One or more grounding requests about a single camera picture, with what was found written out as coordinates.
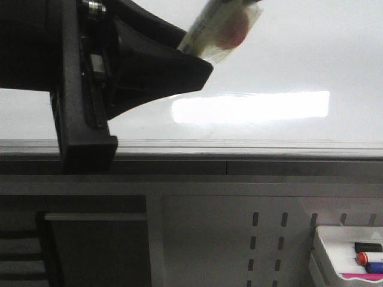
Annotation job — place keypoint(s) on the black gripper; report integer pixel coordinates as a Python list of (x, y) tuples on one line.
[(41, 50)]

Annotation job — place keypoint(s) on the white plastic marker tray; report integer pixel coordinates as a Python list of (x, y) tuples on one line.
[(332, 260)]

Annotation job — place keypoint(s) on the white whiteboard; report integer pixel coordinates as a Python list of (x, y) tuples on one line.
[(306, 82)]

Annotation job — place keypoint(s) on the pink eraser in tray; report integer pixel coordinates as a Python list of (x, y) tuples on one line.
[(366, 276)]

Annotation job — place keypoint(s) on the blue capped marker in tray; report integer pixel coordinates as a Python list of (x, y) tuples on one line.
[(374, 267)]

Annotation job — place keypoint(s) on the white whiteboard marker with tape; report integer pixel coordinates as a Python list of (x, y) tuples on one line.
[(220, 28)]

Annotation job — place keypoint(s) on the red capped marker in tray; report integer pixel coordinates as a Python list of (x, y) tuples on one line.
[(363, 258)]

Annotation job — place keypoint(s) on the dark panel with white top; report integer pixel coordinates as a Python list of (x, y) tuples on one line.
[(101, 249)]

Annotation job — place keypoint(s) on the white slotted pegboard panel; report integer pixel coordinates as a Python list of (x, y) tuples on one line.
[(251, 241)]

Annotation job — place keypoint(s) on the black marker in tray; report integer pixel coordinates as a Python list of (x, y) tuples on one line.
[(367, 247)]

